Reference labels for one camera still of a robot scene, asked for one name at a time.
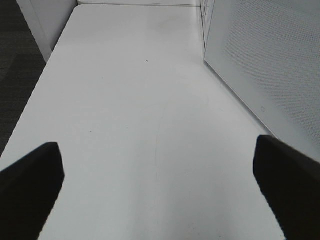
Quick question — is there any white microwave oven body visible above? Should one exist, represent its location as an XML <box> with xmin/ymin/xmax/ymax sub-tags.
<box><xmin>200</xmin><ymin>0</ymin><xmax>215</xmax><ymax>46</ymax></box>

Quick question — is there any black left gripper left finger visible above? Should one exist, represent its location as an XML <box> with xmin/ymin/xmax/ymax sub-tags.
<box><xmin>0</xmin><ymin>142</ymin><xmax>65</xmax><ymax>240</ymax></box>

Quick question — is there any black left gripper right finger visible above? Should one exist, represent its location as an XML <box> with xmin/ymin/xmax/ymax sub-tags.
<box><xmin>252</xmin><ymin>135</ymin><xmax>320</xmax><ymax>240</ymax></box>

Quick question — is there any white side partition panel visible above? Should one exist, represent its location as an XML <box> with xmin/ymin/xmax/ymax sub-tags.
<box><xmin>17</xmin><ymin>0</ymin><xmax>78</xmax><ymax>62</ymax></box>

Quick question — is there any white microwave door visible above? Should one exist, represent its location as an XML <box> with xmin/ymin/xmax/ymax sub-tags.
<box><xmin>204</xmin><ymin>0</ymin><xmax>320</xmax><ymax>160</ymax></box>

